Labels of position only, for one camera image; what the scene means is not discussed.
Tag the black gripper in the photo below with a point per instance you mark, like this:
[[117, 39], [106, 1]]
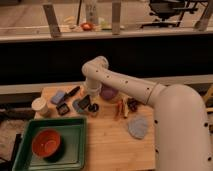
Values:
[[85, 103]]

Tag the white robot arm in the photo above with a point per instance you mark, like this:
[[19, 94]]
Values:
[[182, 137]]

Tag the white cup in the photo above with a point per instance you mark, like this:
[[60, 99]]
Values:
[[40, 106]]

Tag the black brush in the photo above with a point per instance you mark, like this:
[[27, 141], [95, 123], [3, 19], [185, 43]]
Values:
[[62, 107]]

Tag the orange carrot toy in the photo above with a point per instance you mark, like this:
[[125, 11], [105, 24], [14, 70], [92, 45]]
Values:
[[119, 110]]

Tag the banana toy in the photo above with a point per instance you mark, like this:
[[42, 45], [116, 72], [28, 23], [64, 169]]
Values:
[[125, 108]]

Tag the dark brown small toy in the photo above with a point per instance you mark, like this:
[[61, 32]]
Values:
[[132, 104]]

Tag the wooden board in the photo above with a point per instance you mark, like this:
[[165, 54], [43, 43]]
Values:
[[109, 145]]

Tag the green plastic tray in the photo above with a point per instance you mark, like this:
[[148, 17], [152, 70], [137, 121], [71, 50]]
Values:
[[69, 157]]

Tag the orange bowl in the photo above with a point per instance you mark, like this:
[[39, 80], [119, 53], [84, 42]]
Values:
[[46, 143]]

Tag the red round background object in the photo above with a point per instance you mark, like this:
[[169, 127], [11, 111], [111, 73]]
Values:
[[87, 26]]

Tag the black office chair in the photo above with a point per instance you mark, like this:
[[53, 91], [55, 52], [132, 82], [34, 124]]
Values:
[[170, 12]]

